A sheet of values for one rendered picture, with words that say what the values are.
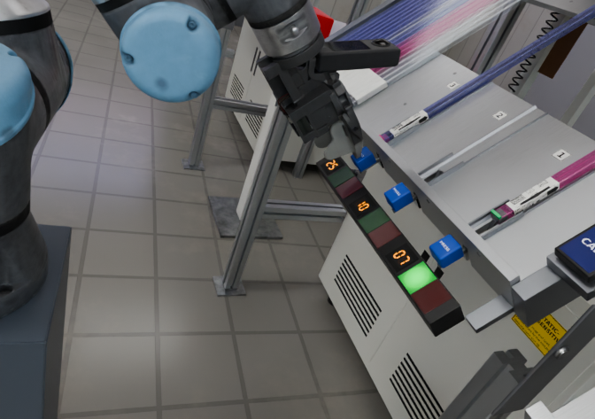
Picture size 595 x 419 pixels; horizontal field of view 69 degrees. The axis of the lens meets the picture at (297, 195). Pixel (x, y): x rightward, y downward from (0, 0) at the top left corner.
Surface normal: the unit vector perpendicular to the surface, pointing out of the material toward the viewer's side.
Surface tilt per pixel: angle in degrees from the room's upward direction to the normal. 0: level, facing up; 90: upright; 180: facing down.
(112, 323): 0
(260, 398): 0
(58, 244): 0
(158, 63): 90
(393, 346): 90
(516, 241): 45
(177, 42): 90
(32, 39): 80
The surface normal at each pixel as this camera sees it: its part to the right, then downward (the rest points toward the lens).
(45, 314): 0.31, -0.81
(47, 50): 0.98, 0.18
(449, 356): -0.89, -0.07
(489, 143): -0.40, -0.63
